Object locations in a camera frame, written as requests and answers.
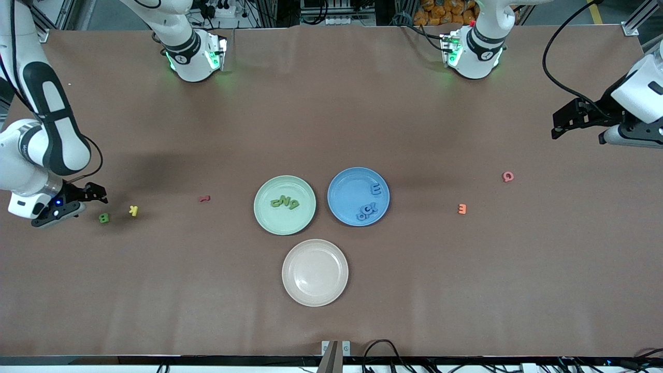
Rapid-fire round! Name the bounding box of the grey metal bracket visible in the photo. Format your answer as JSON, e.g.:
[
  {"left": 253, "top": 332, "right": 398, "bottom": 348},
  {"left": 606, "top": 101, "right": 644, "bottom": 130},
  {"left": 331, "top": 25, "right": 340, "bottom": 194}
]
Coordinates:
[{"left": 317, "top": 340, "right": 351, "bottom": 373}]

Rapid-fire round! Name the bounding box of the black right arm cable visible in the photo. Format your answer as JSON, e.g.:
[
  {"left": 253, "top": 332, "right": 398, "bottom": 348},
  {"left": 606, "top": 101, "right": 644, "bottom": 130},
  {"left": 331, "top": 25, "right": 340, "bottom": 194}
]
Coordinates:
[{"left": 0, "top": 16, "right": 104, "bottom": 183}]

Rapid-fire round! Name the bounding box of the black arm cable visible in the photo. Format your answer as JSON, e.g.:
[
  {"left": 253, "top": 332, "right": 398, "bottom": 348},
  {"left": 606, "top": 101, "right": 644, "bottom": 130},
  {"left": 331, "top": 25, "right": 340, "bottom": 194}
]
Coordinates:
[
  {"left": 0, "top": 16, "right": 104, "bottom": 183},
  {"left": 542, "top": 0, "right": 625, "bottom": 113}
]

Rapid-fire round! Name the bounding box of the aluminium frame profile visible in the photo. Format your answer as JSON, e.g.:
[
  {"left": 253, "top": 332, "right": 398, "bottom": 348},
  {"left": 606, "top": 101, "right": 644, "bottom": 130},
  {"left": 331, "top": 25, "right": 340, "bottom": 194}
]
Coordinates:
[
  {"left": 622, "top": 0, "right": 663, "bottom": 37},
  {"left": 28, "top": 0, "right": 68, "bottom": 43}
]

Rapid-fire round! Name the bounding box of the pale pink plate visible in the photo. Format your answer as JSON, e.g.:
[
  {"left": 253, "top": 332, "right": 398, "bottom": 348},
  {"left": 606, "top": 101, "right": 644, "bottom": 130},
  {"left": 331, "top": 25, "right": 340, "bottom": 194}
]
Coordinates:
[{"left": 282, "top": 239, "right": 349, "bottom": 307}]

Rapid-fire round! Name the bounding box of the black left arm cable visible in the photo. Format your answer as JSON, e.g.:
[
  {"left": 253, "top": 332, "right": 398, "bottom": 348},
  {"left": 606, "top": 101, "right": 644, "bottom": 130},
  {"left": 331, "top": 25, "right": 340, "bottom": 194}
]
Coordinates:
[{"left": 542, "top": 0, "right": 625, "bottom": 113}]

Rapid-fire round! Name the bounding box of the light green plate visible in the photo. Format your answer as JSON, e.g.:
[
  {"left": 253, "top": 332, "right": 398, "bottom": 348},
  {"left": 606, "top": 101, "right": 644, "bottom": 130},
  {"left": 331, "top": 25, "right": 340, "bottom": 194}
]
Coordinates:
[{"left": 254, "top": 175, "right": 316, "bottom": 236}]

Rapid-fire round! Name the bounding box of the black base power cable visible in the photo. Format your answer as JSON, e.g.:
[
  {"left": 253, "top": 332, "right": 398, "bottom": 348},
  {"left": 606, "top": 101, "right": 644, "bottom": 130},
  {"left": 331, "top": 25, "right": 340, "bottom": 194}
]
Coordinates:
[{"left": 394, "top": 13, "right": 447, "bottom": 51}]

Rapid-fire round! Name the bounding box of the blue plate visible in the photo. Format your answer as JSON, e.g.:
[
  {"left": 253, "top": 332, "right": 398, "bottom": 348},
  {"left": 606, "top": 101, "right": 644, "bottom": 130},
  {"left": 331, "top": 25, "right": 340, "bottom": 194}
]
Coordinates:
[{"left": 327, "top": 167, "right": 391, "bottom": 227}]

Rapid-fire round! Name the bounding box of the black looped cable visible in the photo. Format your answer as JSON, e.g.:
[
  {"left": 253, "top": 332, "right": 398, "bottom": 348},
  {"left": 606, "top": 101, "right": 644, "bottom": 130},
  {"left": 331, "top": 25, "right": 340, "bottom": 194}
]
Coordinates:
[{"left": 362, "top": 339, "right": 415, "bottom": 373}]

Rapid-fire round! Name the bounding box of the bag of orange fruit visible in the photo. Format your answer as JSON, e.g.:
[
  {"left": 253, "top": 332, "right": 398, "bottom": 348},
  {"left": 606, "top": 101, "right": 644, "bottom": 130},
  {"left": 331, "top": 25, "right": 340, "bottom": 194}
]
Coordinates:
[{"left": 414, "top": 0, "right": 478, "bottom": 25}]

